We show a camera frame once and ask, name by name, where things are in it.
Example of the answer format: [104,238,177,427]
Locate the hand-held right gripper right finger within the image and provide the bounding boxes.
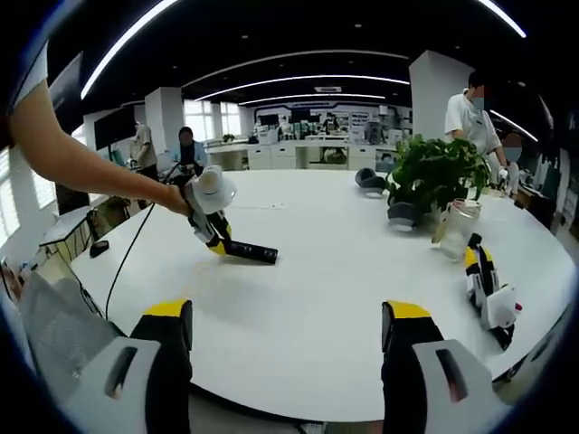
[381,300,508,434]

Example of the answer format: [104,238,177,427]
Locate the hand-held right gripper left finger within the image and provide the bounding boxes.
[67,297,194,434]

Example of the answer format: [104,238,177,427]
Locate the black remote control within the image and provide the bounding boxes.
[225,241,280,267]

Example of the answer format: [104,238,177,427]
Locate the white cabinet row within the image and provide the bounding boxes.
[206,137,391,173]

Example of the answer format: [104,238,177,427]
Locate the grey mesh chair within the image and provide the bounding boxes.
[16,269,128,392]

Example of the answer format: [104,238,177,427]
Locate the spare hand-held gripper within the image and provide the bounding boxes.
[463,232,527,353]

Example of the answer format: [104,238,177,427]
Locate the open laptop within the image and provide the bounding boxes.
[39,187,94,248]

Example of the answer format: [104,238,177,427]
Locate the clear glass jar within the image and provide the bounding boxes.
[431,197,483,262]

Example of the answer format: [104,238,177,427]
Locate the long ceiling light strip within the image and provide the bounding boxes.
[80,0,180,99]

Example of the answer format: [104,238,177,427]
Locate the person's white sleeve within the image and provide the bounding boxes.
[12,41,50,110]

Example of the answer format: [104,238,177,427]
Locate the green potted plant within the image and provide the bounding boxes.
[387,134,493,214]

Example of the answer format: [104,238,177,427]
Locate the black cable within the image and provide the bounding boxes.
[105,163,185,320]

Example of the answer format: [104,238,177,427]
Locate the large dark wall screen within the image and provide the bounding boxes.
[46,51,85,110]

